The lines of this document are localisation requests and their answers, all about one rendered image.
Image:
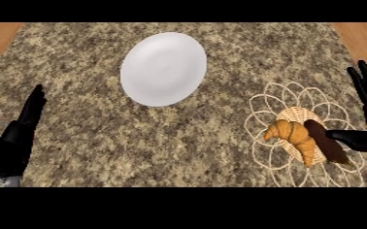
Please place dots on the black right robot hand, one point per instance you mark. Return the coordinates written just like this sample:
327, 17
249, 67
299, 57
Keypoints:
355, 110

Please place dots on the white oval plate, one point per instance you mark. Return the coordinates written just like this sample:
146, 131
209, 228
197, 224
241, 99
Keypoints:
163, 69

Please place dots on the golden brown croissant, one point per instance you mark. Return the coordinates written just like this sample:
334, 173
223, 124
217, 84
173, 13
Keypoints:
297, 137

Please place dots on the dark brown sweet potato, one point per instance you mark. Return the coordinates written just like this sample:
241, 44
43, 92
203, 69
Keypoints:
328, 144

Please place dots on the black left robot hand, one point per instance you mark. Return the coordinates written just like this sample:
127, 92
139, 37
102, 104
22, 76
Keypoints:
19, 132

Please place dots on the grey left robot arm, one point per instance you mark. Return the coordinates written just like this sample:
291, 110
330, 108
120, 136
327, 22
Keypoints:
9, 181

